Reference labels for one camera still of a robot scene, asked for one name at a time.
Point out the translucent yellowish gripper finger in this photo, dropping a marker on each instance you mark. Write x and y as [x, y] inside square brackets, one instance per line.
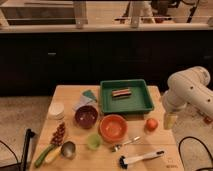
[169, 120]

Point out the black and white dish brush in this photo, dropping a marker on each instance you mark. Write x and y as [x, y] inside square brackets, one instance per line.
[124, 162]

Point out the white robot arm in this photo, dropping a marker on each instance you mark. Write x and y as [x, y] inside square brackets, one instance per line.
[187, 87]

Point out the orange red bowl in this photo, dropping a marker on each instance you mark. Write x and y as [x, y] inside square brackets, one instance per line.
[113, 128]

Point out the dark maroon bowl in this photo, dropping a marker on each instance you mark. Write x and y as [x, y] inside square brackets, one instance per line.
[86, 116]

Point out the small orange fruit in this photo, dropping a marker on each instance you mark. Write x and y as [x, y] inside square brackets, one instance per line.
[151, 124]

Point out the green plastic tray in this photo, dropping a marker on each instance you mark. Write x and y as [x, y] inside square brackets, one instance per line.
[138, 101]

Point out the silver metal fork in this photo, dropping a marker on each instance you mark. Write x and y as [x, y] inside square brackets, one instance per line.
[118, 146]

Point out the small green cup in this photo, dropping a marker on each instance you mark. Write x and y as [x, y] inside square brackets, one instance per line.
[94, 141]

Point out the white and teal cloth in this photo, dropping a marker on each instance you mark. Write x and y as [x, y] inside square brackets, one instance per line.
[86, 98]

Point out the red grape bunch toy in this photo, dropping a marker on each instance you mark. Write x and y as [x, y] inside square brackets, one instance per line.
[58, 135]

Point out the yellow corn toy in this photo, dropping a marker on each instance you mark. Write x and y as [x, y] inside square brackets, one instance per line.
[53, 155]

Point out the green cucumber toy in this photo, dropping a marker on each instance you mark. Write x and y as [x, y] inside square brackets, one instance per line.
[42, 156]

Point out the black stand left of table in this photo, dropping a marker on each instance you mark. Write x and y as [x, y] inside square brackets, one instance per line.
[28, 136]

